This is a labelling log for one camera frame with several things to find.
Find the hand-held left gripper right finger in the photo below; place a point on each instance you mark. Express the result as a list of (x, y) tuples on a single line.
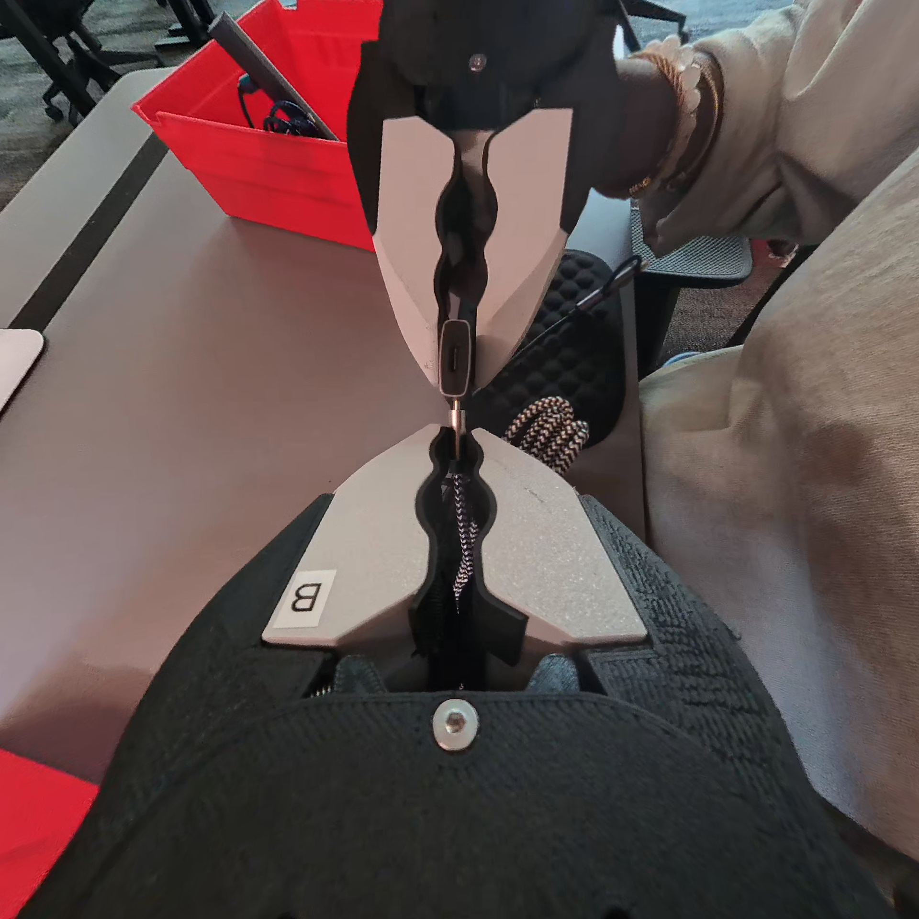
[(560, 560)]

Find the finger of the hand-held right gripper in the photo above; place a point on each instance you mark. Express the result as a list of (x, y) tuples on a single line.
[(409, 215), (531, 215)]

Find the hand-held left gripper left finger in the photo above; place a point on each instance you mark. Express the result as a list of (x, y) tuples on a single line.
[(359, 545)]

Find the red plastic bin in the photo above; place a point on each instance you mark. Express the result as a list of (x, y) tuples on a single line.
[(273, 179), (36, 825)]

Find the grey usb-c adapter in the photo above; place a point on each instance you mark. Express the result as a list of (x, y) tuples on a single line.
[(455, 359)]

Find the grey usb hub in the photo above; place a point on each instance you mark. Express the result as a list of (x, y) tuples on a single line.
[(273, 75)]

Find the person's right hand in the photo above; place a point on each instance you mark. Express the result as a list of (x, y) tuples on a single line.
[(635, 122)]

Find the grey mesh office chair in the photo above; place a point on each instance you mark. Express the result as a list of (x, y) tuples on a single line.
[(696, 255)]

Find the black office chair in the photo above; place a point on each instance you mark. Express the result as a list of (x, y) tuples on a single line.
[(64, 72)]

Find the white panel stand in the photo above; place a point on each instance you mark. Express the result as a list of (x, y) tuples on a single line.
[(14, 366)]

